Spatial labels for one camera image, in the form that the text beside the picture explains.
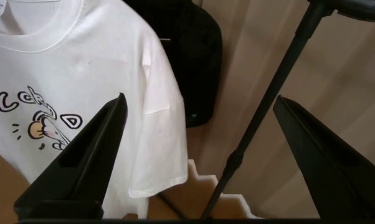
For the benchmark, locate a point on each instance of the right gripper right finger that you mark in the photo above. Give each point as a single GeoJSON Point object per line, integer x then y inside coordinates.
{"type": "Point", "coordinates": [330, 180]}

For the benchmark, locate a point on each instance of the black trousers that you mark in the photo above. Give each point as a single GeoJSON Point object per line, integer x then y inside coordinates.
{"type": "Point", "coordinates": [193, 62]}

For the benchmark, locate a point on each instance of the beige curtain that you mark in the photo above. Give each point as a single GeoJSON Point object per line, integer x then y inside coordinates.
{"type": "Point", "coordinates": [346, 62]}

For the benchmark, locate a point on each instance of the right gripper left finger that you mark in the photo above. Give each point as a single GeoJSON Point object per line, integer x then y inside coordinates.
{"type": "Point", "coordinates": [59, 186]}

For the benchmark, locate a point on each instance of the white printed T-shirt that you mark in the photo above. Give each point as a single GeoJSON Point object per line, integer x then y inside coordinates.
{"type": "Point", "coordinates": [97, 62]}

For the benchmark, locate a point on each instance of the black clothes rack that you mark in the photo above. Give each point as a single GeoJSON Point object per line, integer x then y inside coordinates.
{"type": "Point", "coordinates": [269, 93]}

